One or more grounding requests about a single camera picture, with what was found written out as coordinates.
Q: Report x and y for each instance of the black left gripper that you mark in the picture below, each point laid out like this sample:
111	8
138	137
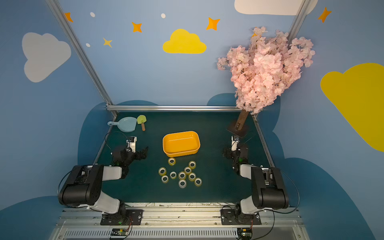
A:
135	154

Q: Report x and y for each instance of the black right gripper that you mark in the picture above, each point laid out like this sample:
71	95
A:
231	152

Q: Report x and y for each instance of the transparent tape roll three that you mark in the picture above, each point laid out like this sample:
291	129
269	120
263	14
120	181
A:
192	165

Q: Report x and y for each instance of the transparent tape roll one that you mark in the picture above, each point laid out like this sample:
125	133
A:
198	182

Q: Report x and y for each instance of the transparent tape roll two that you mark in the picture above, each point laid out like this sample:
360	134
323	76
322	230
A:
192	177

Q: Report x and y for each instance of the transparent tape roll four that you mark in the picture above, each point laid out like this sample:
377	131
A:
188	170

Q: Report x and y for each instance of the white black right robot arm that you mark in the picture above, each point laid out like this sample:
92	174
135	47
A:
268	190

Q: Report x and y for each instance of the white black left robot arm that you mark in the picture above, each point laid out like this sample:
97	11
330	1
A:
83	186

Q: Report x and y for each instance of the transparent tape roll six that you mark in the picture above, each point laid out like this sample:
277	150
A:
162	171

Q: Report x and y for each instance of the transparent tape roll eight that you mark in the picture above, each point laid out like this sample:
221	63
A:
165	179

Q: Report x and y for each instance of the transparent tape roll five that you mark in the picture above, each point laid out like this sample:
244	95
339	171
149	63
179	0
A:
171	161

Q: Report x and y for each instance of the transparent tape roll seven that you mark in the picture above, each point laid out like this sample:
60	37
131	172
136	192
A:
173	175

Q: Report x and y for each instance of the yellow plastic storage box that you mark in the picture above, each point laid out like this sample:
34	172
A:
181	144

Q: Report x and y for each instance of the transparent tape roll nine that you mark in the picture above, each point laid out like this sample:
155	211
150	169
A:
182	184

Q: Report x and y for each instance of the light blue toy pan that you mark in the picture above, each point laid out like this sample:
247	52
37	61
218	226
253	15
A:
127	124

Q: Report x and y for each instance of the green toy spatula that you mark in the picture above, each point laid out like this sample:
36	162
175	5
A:
141	121

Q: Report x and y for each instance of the left green circuit board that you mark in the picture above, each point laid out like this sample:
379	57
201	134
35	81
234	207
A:
119	233

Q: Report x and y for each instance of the green circuit board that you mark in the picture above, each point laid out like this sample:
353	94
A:
244	233
119	233

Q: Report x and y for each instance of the right green circuit board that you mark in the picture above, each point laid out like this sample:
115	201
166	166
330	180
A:
244	233

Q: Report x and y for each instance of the pink artificial blossom tree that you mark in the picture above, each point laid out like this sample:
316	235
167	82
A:
264	70

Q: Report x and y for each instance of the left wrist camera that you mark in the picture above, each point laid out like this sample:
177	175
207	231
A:
131	144

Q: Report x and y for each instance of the aluminium frame back bar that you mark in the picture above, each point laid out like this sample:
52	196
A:
127	108

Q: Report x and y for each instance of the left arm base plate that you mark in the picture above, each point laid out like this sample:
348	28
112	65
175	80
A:
126	218

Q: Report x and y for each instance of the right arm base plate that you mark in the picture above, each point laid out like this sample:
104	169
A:
234	217

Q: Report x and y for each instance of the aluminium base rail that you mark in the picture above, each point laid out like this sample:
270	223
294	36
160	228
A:
179	221

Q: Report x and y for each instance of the aluminium frame left post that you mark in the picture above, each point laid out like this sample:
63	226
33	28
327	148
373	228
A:
59	14

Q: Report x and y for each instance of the aluminium frame post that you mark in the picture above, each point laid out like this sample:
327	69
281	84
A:
59	14
298	20

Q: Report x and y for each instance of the aluminium frame right post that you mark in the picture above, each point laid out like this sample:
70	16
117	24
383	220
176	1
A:
298	20

